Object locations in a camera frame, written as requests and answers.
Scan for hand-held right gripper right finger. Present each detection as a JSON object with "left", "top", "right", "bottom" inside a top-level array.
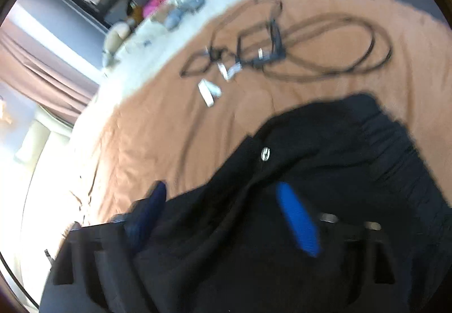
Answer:
[{"left": 275, "top": 182, "right": 407, "bottom": 313}]

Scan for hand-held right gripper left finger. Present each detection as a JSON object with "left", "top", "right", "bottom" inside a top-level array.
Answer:
[{"left": 40, "top": 181, "right": 168, "bottom": 313}]

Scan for black pants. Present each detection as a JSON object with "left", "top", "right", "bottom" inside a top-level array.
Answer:
[{"left": 134, "top": 93, "right": 452, "bottom": 313}]

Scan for orange blanket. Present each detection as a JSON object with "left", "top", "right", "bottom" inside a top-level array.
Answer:
[{"left": 64, "top": 0, "right": 452, "bottom": 250}]

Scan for white charger adapter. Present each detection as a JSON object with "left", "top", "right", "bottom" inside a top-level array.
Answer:
[
  {"left": 217, "top": 61, "right": 243, "bottom": 82},
  {"left": 198, "top": 79, "right": 222, "bottom": 108}
]

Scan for beige plush toy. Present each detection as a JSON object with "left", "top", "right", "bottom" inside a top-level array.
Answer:
[{"left": 103, "top": 22, "right": 137, "bottom": 57}]

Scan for pink curtain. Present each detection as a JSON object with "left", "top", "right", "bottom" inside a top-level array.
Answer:
[{"left": 0, "top": 25, "right": 100, "bottom": 117}]

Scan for blue-grey plush toy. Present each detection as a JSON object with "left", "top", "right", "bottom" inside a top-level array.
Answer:
[{"left": 164, "top": 4, "right": 204, "bottom": 30}]

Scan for brown plush toy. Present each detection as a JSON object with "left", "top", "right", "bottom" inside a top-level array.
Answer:
[{"left": 127, "top": 0, "right": 145, "bottom": 23}]

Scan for black cable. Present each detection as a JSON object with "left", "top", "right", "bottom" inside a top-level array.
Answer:
[
  {"left": 261, "top": 18, "right": 393, "bottom": 82},
  {"left": 180, "top": 0, "right": 285, "bottom": 80}
]

